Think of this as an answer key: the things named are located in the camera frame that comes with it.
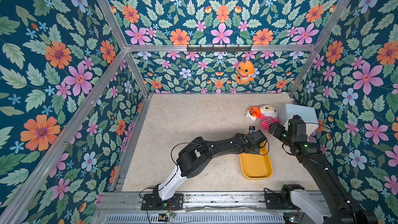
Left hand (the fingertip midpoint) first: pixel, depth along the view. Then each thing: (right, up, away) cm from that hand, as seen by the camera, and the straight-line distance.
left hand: (259, 147), depth 86 cm
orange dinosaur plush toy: (-5, +46, +10) cm, 47 cm away
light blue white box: (+29, +19, +2) cm, 35 cm away
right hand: (+8, +12, -5) cm, 15 cm away
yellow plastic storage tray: (-2, -11, 0) cm, 11 cm away
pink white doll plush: (+10, +17, +13) cm, 24 cm away
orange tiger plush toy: (+1, +19, +15) cm, 24 cm away
